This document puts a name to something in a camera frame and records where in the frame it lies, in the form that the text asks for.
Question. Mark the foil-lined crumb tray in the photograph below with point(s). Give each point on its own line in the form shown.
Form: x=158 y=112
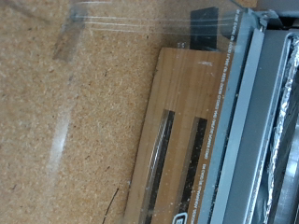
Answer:
x=283 y=124

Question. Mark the wooden stand under oven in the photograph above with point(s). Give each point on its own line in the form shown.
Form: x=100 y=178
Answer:
x=180 y=124

